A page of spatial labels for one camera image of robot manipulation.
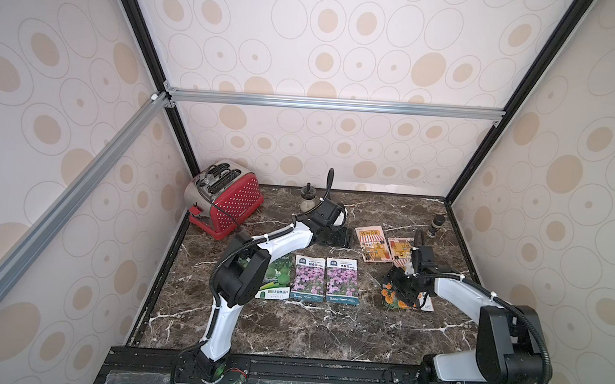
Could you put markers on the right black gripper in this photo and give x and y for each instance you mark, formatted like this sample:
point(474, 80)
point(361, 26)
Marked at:
point(405, 282)

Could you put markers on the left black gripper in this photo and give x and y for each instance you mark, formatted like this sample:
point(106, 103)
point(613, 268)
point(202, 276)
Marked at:
point(346, 238)

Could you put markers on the orange marigold seed packet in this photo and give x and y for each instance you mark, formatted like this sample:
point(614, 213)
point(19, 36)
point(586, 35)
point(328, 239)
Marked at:
point(399, 301)

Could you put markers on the pink illustrated sunflower seed packet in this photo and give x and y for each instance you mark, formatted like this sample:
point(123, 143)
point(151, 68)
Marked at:
point(373, 243)

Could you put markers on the pink cosmos flower seed packet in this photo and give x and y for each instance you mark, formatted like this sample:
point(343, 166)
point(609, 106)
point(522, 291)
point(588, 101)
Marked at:
point(309, 279)

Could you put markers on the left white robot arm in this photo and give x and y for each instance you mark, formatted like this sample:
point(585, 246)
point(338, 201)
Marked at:
point(239, 275)

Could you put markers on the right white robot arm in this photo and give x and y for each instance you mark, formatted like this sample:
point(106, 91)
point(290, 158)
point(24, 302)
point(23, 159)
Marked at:
point(510, 346)

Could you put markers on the small glass jar black lid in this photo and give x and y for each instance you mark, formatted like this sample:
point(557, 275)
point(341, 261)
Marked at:
point(309, 198)

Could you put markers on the dark spice bottle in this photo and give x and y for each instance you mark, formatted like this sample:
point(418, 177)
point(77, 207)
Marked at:
point(435, 225)

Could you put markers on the red polka dot toaster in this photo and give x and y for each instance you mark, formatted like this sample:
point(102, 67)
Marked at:
point(222, 197)

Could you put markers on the horizontal aluminium rail back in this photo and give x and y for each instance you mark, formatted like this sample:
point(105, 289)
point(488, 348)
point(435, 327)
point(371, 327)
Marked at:
point(343, 105)

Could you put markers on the aluminium rail left side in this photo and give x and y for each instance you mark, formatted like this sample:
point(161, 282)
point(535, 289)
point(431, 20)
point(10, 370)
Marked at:
point(32, 243)

